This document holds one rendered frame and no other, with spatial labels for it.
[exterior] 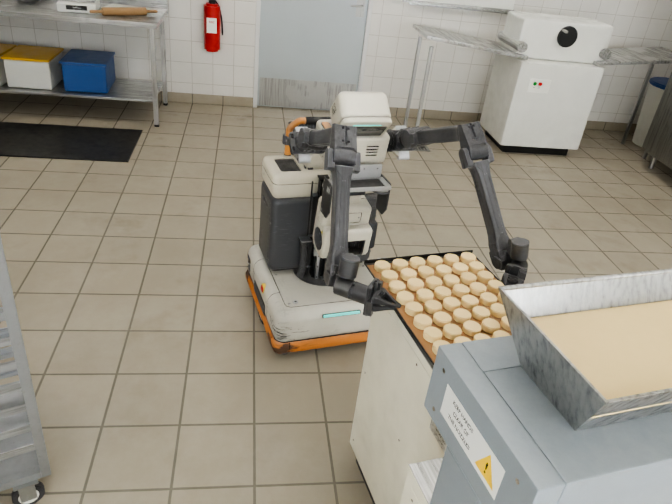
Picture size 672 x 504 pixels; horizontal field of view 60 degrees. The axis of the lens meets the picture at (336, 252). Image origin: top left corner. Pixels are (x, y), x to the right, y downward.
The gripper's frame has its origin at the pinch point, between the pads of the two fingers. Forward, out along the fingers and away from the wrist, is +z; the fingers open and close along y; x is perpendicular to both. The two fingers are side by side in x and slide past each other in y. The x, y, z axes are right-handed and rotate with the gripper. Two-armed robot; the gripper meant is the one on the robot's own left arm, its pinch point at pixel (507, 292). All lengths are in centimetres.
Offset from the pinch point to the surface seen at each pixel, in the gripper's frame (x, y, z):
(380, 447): 23, 57, 27
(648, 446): -32, -28, 78
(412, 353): 18.7, 9.8, 31.6
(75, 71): 400, 49, -203
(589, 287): -17, -41, 55
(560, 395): -16, -33, 79
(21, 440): 138, 74, 75
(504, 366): -7, -28, 71
